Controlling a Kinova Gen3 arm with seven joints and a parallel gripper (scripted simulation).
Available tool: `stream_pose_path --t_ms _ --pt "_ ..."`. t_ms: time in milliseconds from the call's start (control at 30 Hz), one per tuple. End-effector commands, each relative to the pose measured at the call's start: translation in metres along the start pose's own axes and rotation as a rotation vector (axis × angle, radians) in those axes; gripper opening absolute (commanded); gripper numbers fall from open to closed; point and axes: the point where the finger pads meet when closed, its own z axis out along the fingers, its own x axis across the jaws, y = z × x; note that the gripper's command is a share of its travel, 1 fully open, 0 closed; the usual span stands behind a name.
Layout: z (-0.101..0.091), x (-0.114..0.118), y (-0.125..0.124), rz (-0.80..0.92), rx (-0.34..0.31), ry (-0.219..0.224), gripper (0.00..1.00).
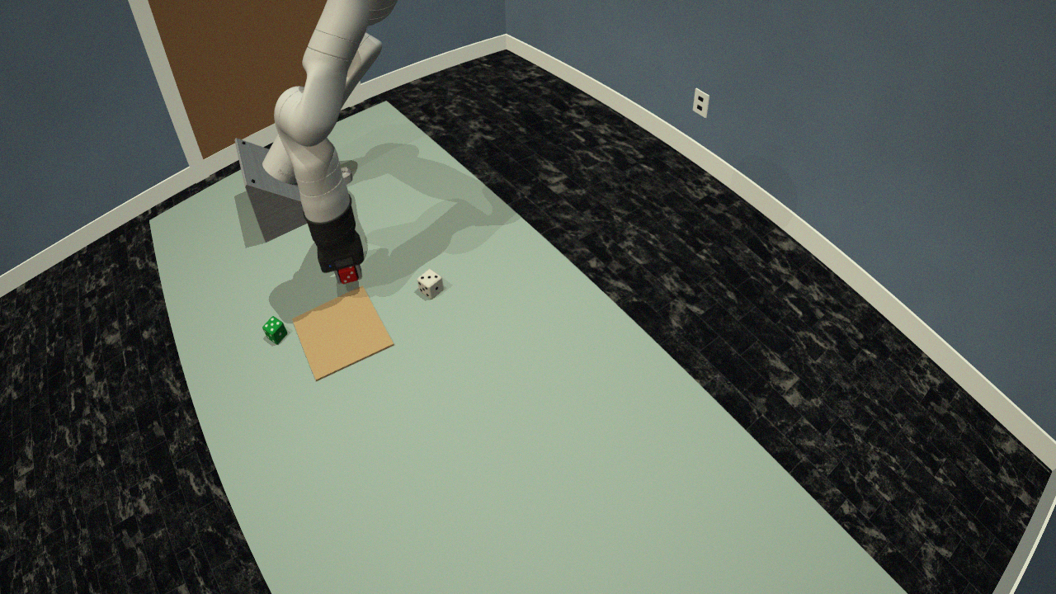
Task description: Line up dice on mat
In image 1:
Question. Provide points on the green die with white pips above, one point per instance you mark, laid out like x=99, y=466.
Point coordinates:
x=274, y=330

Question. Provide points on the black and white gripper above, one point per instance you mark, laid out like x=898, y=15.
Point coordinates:
x=332, y=226

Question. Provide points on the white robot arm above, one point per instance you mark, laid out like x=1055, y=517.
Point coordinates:
x=338, y=55

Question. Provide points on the white die with black pips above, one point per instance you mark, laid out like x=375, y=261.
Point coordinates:
x=430, y=283

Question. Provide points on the tan flat mat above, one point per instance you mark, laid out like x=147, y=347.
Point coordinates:
x=341, y=332

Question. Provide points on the red die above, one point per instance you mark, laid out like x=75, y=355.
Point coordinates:
x=348, y=274

